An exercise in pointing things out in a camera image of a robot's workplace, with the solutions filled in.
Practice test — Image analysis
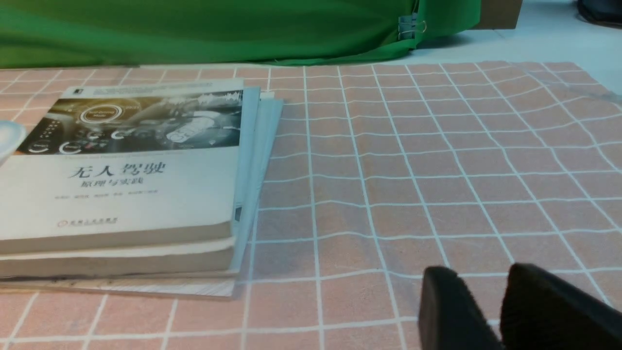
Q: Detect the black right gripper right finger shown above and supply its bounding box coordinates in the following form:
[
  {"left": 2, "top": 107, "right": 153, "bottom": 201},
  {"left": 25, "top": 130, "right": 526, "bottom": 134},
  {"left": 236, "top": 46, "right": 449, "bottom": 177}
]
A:
[{"left": 500, "top": 263, "right": 622, "bottom": 350}]

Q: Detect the brown cardboard box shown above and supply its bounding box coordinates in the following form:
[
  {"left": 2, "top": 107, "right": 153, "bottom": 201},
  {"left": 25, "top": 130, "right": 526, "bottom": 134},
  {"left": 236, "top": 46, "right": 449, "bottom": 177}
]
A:
[{"left": 473, "top": 0, "right": 523, "bottom": 30}]

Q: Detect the middle light blue book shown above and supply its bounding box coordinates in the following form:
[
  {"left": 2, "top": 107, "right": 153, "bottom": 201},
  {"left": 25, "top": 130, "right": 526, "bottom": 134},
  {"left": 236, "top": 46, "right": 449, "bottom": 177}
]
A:
[{"left": 1, "top": 78, "right": 283, "bottom": 280}]

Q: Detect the metal binder clip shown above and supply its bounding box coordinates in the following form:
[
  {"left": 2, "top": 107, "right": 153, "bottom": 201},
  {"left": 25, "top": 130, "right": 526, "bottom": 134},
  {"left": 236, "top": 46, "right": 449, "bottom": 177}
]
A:
[{"left": 397, "top": 13, "right": 428, "bottom": 41}]

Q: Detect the bottom thin paper booklet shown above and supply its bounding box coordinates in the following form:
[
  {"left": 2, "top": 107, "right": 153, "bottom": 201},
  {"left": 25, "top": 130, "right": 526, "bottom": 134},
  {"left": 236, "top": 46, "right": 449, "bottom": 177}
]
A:
[{"left": 1, "top": 91, "right": 284, "bottom": 299}]

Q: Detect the pink checked tablecloth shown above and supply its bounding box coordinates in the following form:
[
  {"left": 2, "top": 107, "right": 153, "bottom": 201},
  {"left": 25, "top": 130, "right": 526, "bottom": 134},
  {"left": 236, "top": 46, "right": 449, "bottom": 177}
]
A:
[{"left": 1, "top": 61, "right": 621, "bottom": 350}]

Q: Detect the dark object at corner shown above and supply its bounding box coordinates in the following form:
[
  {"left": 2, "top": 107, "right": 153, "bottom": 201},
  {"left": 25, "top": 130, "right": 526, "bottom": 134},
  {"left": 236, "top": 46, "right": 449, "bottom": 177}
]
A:
[{"left": 577, "top": 0, "right": 622, "bottom": 26}]

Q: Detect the top white self-driving book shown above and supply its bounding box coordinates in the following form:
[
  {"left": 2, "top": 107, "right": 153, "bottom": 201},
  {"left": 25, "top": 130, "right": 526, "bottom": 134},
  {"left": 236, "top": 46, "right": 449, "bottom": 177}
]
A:
[{"left": 1, "top": 78, "right": 260, "bottom": 254}]

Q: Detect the green backdrop cloth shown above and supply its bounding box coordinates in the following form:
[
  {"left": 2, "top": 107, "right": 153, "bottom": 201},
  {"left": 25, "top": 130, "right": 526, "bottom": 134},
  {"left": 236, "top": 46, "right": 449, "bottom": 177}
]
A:
[{"left": 0, "top": 0, "right": 481, "bottom": 69}]

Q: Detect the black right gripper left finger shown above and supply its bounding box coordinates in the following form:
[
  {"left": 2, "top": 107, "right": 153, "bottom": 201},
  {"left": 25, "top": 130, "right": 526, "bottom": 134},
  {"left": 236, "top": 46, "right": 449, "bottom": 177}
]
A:
[{"left": 418, "top": 266, "right": 503, "bottom": 350}]

